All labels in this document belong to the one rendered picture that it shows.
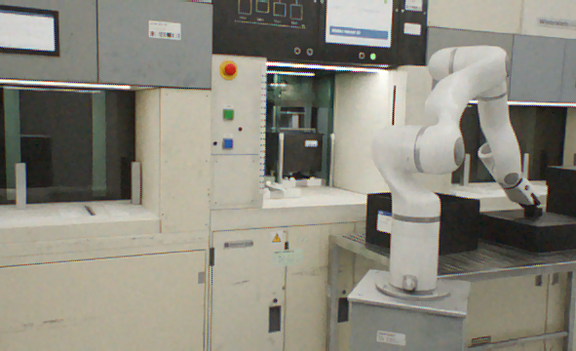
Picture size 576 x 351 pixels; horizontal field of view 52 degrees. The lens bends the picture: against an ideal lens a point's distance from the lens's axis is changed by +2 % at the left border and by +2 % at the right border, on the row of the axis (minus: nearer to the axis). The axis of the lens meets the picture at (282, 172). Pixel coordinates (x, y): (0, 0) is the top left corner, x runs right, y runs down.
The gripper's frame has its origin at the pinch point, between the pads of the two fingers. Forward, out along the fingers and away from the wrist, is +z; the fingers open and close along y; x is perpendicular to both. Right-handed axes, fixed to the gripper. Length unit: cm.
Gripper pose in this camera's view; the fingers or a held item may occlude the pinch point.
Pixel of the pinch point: (531, 210)
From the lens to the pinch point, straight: 227.4
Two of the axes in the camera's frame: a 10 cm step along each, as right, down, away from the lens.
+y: -4.5, -1.0, 8.9
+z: 6.1, 6.9, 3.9
